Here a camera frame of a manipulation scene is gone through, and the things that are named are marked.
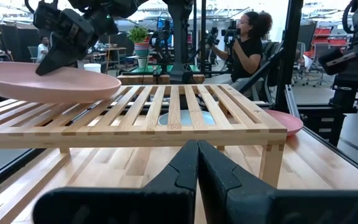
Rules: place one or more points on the silver metal bracket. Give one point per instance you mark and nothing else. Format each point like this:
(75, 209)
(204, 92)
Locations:
(291, 102)

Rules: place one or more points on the black box with white labels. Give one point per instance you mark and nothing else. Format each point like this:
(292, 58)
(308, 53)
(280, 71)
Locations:
(315, 130)

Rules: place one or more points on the black vertical pole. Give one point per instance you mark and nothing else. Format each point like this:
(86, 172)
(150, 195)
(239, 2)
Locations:
(194, 37)
(203, 37)

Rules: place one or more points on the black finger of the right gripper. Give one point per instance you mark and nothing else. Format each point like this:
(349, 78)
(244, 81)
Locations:
(57, 57)

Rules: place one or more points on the wooden slatted shelf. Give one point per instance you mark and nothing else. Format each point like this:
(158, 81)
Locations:
(135, 137)

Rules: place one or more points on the person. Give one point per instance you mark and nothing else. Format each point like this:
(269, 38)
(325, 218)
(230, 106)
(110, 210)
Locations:
(43, 48)
(247, 53)

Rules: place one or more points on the small pink plate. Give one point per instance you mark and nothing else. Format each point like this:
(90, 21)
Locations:
(291, 123)

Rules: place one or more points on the green mat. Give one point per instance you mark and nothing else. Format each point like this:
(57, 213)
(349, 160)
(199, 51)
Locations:
(145, 70)

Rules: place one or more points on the black aluminium rig frame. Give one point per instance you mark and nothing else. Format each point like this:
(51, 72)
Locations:
(287, 62)

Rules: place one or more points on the large pink plate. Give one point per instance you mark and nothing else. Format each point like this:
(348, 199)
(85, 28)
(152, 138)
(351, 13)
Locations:
(42, 84)

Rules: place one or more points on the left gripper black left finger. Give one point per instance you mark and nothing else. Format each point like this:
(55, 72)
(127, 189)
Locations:
(154, 205)

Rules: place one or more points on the black partition panel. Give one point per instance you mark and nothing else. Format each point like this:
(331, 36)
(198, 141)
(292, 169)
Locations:
(17, 43)

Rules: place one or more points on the blue screen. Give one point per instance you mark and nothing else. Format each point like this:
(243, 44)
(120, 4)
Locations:
(165, 23)

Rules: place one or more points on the small white cup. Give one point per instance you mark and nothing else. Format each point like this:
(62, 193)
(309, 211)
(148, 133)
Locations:
(142, 63)

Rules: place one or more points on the white bucket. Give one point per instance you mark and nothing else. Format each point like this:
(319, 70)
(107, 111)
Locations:
(92, 68)

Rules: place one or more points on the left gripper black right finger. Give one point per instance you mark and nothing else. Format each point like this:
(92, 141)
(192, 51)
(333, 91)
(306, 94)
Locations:
(259, 208)

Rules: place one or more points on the green plant in striped pot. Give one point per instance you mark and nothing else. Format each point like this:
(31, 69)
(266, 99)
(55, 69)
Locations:
(138, 34)

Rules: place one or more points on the off-white plate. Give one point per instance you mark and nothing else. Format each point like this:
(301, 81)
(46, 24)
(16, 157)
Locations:
(163, 120)

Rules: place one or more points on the light wood neighbour table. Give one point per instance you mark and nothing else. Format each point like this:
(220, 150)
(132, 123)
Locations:
(135, 79)

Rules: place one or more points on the red storage bin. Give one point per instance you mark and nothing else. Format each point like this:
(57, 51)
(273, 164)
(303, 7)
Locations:
(322, 31)
(337, 42)
(320, 40)

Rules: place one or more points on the office chair with castors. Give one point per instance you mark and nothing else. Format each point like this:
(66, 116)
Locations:
(320, 53)

